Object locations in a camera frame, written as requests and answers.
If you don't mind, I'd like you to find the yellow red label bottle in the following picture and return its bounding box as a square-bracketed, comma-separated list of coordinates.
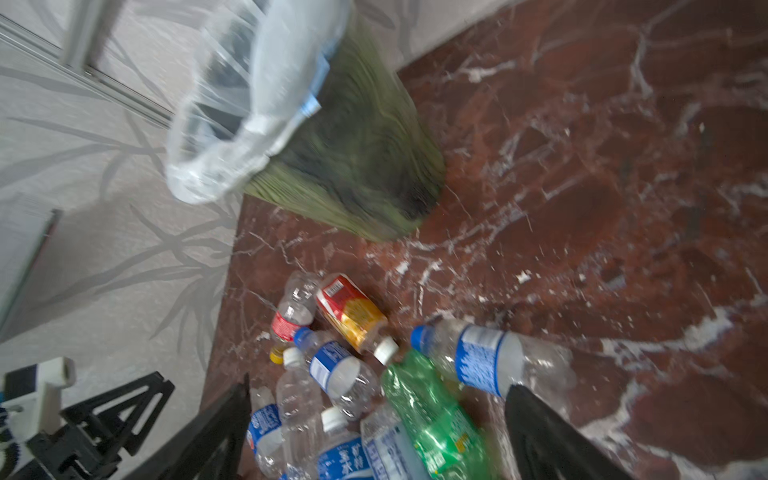
[315, 273, 400, 366]

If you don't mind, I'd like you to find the clear bottle red label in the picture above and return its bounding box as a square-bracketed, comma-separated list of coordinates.
[269, 271, 322, 365]

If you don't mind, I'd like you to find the clear bottle blue label cap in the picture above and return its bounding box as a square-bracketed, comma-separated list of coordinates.
[410, 318, 576, 418]

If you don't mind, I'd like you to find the green wood-pattern trash bin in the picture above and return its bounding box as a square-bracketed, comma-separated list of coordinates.
[243, 14, 446, 242]

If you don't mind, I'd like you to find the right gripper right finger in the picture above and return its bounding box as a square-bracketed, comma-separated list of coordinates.
[504, 385, 631, 480]

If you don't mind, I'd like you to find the crushed bottle blue round label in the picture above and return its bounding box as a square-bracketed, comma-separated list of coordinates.
[246, 387, 286, 479]

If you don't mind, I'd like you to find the clear bottle pale blue label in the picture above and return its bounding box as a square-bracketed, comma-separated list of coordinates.
[360, 403, 430, 480]

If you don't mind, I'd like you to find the clear bottle no label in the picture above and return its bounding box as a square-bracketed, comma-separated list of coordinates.
[276, 347, 324, 479]

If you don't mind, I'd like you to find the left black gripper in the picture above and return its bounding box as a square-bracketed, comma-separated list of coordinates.
[23, 372, 175, 479]

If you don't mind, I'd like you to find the green bottle yellow cap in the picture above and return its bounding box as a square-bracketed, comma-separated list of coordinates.
[381, 349, 493, 479]

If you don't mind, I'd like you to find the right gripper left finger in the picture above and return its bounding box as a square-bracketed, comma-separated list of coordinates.
[127, 375, 251, 480]

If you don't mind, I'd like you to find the small soda water bottle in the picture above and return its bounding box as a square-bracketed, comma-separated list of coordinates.
[294, 327, 381, 420]

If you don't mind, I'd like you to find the blue label white cap bottle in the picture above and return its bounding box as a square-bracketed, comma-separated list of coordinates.
[316, 407, 374, 480]

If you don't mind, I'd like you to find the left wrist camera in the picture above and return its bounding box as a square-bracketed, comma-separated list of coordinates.
[1, 357, 76, 444]

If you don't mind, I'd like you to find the translucent white bin liner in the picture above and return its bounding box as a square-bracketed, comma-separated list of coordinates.
[165, 1, 353, 204]

